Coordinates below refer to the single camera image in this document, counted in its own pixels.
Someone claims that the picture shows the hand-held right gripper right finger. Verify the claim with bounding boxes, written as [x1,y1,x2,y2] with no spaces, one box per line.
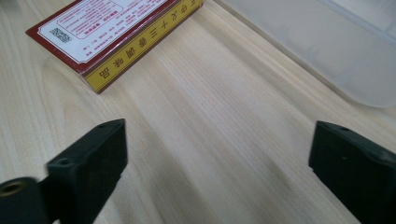
[308,120,396,224]

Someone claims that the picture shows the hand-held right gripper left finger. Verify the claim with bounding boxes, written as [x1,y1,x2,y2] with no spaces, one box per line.
[38,119,129,224]

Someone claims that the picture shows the clear plastic container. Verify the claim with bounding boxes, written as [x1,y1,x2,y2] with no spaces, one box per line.
[214,0,396,109]

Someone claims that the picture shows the red and yellow box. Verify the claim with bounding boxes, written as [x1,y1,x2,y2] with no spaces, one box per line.
[25,0,204,95]

